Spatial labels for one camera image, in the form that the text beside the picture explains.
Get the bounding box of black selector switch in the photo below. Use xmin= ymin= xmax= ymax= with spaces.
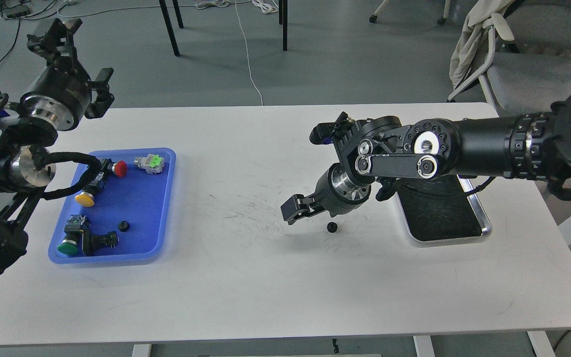
xmin=82 ymin=227 xmax=119 ymax=257

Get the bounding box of black table leg left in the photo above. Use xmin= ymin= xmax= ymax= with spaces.
xmin=158 ymin=0 xmax=181 ymax=57

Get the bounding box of black power strip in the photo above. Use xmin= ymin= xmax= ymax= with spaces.
xmin=2 ymin=4 xmax=30 ymax=20

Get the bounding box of black left-side robot arm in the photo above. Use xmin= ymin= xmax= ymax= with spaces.
xmin=0 ymin=18 xmax=114 ymax=274

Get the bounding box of grey office chair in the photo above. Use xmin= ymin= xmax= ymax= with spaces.
xmin=447 ymin=0 xmax=571 ymax=117

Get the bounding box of white cable on floor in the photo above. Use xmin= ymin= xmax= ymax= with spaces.
xmin=194 ymin=0 xmax=280 ymax=106

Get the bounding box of red push button switch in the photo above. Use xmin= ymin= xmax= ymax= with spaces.
xmin=96 ymin=158 xmax=128 ymax=180

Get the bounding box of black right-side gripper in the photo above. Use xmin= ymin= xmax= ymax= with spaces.
xmin=280 ymin=165 xmax=371 ymax=225

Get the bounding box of black right-side robot arm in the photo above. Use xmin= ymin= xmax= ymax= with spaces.
xmin=281 ymin=95 xmax=571 ymax=225

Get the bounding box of green push button switch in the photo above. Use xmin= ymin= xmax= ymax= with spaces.
xmin=57 ymin=215 xmax=91 ymax=256

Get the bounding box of small black gear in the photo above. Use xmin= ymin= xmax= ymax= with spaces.
xmin=326 ymin=222 xmax=339 ymax=234
xmin=117 ymin=221 xmax=130 ymax=232

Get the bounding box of black table leg rear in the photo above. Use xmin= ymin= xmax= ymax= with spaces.
xmin=172 ymin=0 xmax=184 ymax=29

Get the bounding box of black table leg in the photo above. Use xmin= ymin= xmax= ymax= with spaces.
xmin=172 ymin=0 xmax=184 ymax=29
xmin=278 ymin=0 xmax=288 ymax=52
xmin=158 ymin=0 xmax=181 ymax=57

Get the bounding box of yellow push button switch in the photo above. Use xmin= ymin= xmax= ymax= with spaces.
xmin=74 ymin=173 xmax=108 ymax=207

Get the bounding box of black cable on floor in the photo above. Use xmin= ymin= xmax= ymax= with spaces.
xmin=0 ymin=17 xmax=23 ymax=82

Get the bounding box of black table leg right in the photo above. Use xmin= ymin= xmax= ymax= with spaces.
xmin=278 ymin=0 xmax=288 ymax=52

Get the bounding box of silver metal tray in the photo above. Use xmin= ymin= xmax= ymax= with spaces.
xmin=397 ymin=176 xmax=493 ymax=245

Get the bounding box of beige jacket on chair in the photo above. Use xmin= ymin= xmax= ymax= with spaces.
xmin=449 ymin=0 xmax=513 ymax=88

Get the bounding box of green grey connector module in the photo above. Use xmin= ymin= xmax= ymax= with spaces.
xmin=133 ymin=154 xmax=166 ymax=175

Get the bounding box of blue plastic tray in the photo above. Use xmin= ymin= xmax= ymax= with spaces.
xmin=48 ymin=147 xmax=176 ymax=264

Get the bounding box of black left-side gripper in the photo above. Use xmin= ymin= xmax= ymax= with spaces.
xmin=20 ymin=18 xmax=115 ymax=131

